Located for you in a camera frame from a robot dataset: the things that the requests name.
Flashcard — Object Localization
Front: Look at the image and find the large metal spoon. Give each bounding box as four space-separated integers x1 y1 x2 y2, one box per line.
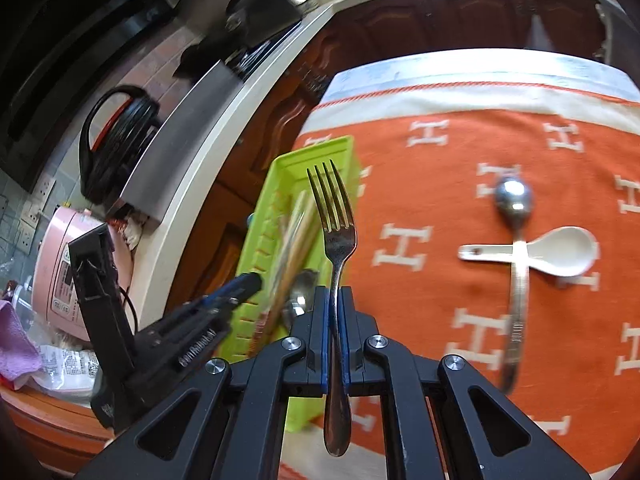
494 176 535 393

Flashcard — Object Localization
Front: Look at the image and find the white ceramic spoon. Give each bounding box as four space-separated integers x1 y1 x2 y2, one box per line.
457 226 600 278

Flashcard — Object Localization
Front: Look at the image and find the printed plastic bag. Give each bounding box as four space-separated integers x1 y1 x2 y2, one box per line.
15 344 102 402

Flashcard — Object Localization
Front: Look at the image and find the green plastic utensil tray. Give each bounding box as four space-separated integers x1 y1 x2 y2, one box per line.
222 135 361 433

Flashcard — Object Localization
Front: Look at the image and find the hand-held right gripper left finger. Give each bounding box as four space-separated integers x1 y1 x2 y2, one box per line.
72 285 333 480

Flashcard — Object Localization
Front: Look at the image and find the purple cloth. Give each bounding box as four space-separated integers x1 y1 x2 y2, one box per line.
0 300 42 386

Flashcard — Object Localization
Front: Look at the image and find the metal fork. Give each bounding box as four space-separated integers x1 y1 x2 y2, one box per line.
306 160 357 458

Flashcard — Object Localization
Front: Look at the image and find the wooden chopstick with red pattern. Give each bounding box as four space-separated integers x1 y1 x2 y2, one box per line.
254 200 321 356
272 190 308 321

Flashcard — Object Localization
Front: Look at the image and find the pink rice cooker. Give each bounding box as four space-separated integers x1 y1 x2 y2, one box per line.
31 206 136 343

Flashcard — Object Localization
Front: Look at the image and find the orange printed blanket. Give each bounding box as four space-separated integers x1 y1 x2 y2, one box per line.
280 49 640 480

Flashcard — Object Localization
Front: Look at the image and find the stainless steel panel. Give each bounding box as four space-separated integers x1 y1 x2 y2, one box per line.
120 0 306 226

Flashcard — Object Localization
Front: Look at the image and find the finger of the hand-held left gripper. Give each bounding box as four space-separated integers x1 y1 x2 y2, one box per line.
185 272 263 322

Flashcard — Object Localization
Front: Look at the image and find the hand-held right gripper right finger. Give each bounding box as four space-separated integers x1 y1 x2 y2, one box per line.
337 285 591 480

